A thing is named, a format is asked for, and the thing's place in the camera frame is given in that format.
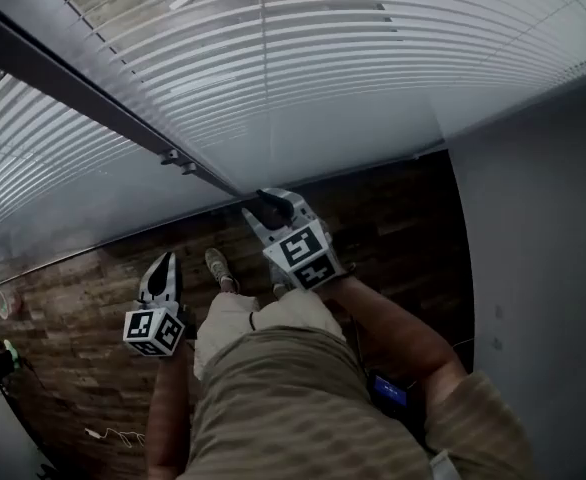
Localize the person's right shoe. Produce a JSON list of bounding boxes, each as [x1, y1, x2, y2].
[[268, 260, 295, 300]]

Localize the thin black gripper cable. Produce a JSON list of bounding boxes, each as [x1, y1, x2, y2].
[[349, 316, 375, 377]]

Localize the thin white floor cable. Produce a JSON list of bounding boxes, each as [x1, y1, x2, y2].
[[83, 426, 147, 450]]

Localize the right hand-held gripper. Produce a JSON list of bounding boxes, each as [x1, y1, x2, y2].
[[241, 187, 346, 292]]

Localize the person's left shoe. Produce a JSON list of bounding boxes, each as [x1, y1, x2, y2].
[[203, 247, 241, 294]]

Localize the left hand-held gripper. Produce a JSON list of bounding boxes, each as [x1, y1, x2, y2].
[[122, 251, 188, 358]]

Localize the person's light shirt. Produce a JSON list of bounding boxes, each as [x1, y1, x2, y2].
[[174, 325, 540, 480]]

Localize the person's shoe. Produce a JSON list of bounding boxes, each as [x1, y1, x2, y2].
[[268, 260, 295, 300], [203, 247, 241, 294]]

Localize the person's light trousers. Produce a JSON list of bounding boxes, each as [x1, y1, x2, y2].
[[191, 287, 348, 382]]

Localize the person's right forearm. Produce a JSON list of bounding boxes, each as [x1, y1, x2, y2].
[[321, 274, 470, 410]]

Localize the person's left forearm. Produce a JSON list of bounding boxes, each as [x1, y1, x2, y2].
[[144, 342, 195, 480]]

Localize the device with blue screen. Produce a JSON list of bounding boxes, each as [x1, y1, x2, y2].
[[371, 373, 410, 410]]

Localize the metal window frame post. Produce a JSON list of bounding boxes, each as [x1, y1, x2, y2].
[[0, 0, 248, 200]]

